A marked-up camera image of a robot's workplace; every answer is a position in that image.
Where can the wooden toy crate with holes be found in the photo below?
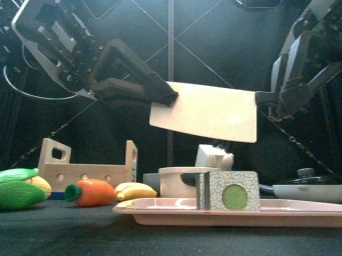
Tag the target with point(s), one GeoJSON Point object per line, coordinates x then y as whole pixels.
{"type": "Point", "coordinates": [88, 173]}

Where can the white toy knife block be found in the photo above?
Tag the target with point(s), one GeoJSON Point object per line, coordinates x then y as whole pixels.
{"type": "Point", "coordinates": [211, 158]}

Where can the small grey box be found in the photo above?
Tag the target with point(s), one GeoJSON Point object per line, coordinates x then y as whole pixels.
{"type": "Point", "coordinates": [151, 181]}

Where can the white toy pot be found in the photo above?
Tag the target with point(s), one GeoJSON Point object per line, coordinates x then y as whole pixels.
{"type": "Point", "coordinates": [171, 183]}

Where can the yellow toy banana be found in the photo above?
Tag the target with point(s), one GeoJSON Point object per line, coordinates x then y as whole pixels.
{"type": "Point", "coordinates": [135, 192]}

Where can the orange toy carrot green top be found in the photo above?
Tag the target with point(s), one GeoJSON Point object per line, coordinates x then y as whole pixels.
{"type": "Point", "coordinates": [95, 193]}

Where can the patterned box with green oval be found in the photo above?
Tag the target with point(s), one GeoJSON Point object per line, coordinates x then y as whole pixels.
{"type": "Point", "coordinates": [234, 196]}

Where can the small blue toy piece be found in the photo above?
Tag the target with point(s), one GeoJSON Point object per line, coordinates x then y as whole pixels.
{"type": "Point", "coordinates": [56, 196]}

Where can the toy corn with green husk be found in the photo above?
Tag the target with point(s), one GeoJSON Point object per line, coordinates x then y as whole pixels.
{"type": "Point", "coordinates": [20, 195]}

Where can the pink plastic tray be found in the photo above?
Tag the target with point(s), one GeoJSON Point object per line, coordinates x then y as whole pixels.
{"type": "Point", "coordinates": [231, 216]}

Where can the grey vertical frame pole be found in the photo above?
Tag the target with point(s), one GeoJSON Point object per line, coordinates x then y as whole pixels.
{"type": "Point", "coordinates": [171, 50]}

